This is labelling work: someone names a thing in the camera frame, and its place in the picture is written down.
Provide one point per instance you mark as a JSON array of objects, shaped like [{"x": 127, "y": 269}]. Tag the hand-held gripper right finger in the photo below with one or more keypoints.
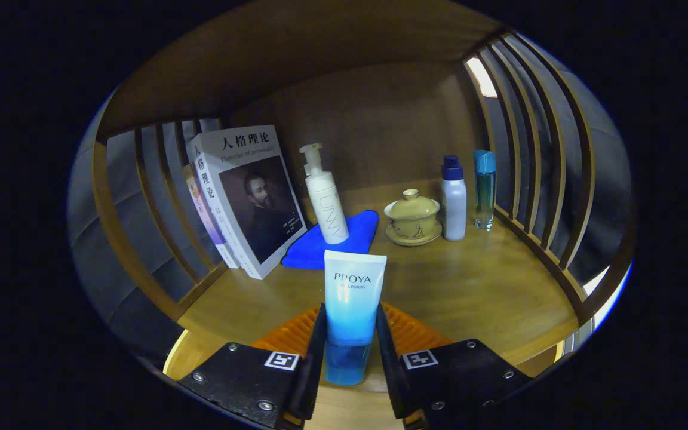
[{"x": 387, "y": 370}]

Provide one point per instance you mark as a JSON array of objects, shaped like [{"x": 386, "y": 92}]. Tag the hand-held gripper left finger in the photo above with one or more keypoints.
[{"x": 313, "y": 382}]

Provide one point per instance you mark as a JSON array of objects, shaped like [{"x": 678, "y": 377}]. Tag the blue white cosmetic tube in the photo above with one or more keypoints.
[{"x": 353, "y": 298}]

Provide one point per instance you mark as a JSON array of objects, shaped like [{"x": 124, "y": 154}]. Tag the wooden countertop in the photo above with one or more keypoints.
[{"x": 469, "y": 286}]

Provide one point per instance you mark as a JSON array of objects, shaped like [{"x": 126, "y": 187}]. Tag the wooden cabinet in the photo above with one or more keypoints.
[{"x": 368, "y": 119}]

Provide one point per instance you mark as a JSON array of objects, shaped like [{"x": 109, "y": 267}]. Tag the blue folded cloth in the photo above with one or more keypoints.
[{"x": 308, "y": 254}]

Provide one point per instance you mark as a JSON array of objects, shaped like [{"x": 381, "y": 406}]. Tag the beige saucer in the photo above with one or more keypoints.
[{"x": 414, "y": 241}]

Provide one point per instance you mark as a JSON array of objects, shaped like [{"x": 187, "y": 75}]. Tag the beige lidded teacup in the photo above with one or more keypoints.
[{"x": 412, "y": 215}]

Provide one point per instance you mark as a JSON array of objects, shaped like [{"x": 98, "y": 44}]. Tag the white pump bottle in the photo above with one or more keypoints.
[{"x": 329, "y": 215}]

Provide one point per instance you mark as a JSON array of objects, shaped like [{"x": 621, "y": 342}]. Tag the white bottle with blue cap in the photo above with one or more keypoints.
[{"x": 454, "y": 209}]

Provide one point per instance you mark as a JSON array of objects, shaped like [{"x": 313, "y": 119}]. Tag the thick white portrait book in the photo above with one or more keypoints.
[{"x": 260, "y": 203}]

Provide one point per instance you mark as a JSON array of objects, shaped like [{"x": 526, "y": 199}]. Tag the clear teal bottle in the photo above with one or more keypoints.
[{"x": 485, "y": 191}]

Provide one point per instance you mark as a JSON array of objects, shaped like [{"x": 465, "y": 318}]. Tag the thin purple book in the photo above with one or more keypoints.
[{"x": 203, "y": 209}]

